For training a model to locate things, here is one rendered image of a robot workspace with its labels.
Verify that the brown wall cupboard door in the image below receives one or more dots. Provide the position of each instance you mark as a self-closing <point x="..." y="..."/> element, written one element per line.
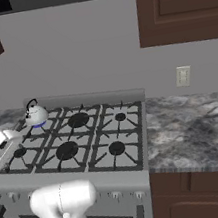
<point x="180" y="3"/>

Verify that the brown drawer front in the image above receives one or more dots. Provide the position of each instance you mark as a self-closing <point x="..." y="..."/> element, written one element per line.
<point x="212" y="182"/>

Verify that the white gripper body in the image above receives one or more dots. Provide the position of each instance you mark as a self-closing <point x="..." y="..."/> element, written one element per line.
<point x="13" y="134"/>

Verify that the beige wall socket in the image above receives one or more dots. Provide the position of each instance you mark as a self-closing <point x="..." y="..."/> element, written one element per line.
<point x="183" y="76"/>

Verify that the brown base cupboard door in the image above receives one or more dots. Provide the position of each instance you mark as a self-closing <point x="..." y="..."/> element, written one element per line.
<point x="190" y="210"/>

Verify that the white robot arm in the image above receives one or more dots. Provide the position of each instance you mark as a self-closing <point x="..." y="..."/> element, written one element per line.
<point x="64" y="207"/>

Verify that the grey stove with black grates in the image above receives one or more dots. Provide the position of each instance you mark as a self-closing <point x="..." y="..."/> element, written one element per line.
<point x="85" y="135"/>

